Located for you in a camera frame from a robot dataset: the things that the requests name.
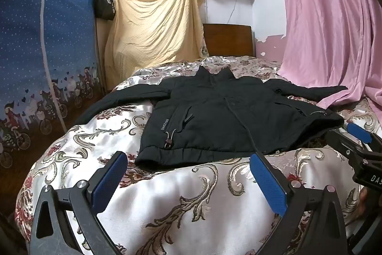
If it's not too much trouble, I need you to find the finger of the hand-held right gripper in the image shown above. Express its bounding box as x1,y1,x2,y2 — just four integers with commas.
325,129,368,162
347,122,382,152

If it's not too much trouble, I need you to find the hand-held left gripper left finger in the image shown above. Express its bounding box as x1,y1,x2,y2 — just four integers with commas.
30,150,129,255

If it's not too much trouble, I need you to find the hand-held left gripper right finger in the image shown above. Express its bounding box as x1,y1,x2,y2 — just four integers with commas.
249,152,348,255

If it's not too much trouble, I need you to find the black padded jacket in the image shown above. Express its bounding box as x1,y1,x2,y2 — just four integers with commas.
74,65,348,170

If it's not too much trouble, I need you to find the person's right hand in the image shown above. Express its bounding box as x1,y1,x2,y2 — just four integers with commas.
357,188,372,221

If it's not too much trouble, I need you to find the floral satin bedspread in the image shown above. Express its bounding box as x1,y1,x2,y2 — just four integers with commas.
15,55,373,255

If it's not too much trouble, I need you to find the pink curtain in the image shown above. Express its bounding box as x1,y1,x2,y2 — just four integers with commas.
271,0,382,109

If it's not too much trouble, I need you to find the brown wooden headboard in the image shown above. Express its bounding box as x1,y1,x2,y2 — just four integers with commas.
202,23,256,58

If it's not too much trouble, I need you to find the blue printed fabric wardrobe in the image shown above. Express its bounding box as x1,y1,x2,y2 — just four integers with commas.
0,0,105,181

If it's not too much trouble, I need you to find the yellow hanging sheet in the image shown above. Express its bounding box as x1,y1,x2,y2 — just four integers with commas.
104,0,206,91

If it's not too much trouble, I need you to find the black tote bag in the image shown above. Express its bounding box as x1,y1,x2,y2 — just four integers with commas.
93,0,116,21

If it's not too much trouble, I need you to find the thin wall cable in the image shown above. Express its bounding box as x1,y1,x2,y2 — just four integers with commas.
228,0,239,25

